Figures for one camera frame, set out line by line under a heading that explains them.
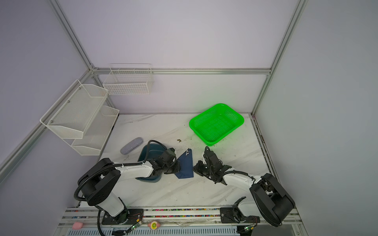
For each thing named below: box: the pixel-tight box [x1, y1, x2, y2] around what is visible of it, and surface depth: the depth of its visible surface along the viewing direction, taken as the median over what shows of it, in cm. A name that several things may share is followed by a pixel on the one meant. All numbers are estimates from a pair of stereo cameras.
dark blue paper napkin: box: [174, 147, 194, 179], surface depth 93 cm
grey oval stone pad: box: [120, 137, 144, 155], surface depth 100 cm
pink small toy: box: [71, 221, 84, 230], surface depth 72 cm
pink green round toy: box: [147, 221, 161, 231], surface depth 69 cm
